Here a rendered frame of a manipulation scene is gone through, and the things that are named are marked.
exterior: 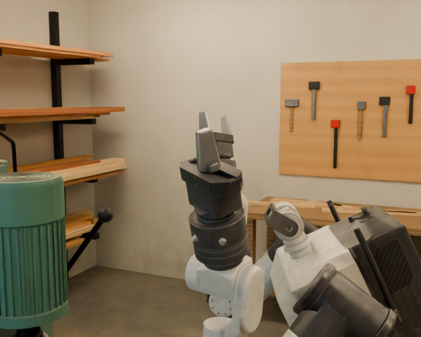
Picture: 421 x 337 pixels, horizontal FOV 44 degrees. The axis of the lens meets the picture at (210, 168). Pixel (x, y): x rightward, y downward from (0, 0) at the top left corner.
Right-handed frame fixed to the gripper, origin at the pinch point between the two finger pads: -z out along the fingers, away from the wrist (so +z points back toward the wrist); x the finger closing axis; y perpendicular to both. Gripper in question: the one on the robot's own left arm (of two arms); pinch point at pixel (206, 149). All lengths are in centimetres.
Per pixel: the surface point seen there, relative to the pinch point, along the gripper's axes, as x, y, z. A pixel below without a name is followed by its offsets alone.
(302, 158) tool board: 237, 222, 140
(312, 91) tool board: 240, 239, 89
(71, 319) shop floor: 283, 22, 217
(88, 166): 339, 79, 126
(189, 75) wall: 335, 185, 74
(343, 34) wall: 229, 264, 48
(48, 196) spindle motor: 40.2, -16.0, 15.2
